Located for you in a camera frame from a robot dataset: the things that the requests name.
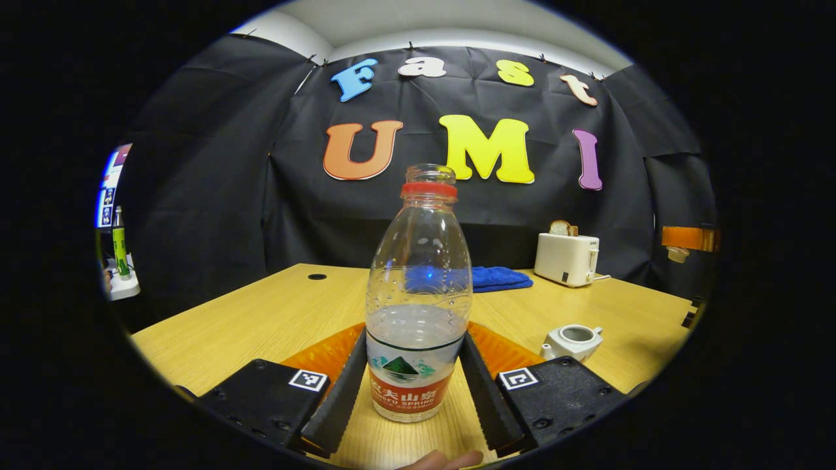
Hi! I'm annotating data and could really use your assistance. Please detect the white side table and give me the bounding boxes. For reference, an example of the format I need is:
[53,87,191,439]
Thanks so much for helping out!
[104,255,141,302]

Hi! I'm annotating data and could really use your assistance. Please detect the black backdrop cloth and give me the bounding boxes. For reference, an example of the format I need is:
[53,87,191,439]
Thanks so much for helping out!
[114,33,719,327]

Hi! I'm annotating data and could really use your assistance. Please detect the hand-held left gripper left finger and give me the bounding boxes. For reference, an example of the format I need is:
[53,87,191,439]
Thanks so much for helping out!
[173,323,368,458]

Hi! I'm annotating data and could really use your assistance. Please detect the blue folded towel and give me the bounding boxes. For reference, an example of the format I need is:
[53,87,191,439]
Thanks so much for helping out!
[470,265,534,293]

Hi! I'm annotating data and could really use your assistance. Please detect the green drink bottle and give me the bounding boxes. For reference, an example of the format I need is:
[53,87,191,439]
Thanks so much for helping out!
[112,206,131,278]

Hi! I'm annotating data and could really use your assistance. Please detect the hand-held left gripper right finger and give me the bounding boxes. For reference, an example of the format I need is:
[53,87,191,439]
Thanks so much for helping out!
[459,321,651,459]

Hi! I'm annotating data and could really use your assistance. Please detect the white ceramic teacup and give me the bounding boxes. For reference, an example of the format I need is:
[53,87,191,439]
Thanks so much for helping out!
[539,324,604,364]

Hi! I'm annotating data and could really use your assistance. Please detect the white toaster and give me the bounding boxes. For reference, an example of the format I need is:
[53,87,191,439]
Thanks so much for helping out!
[534,232,600,288]

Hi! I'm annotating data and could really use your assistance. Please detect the clear plastic water bottle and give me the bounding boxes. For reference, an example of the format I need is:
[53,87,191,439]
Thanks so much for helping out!
[364,163,474,424]

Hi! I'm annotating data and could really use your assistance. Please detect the computer monitor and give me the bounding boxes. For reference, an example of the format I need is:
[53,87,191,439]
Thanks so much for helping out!
[96,144,133,229]

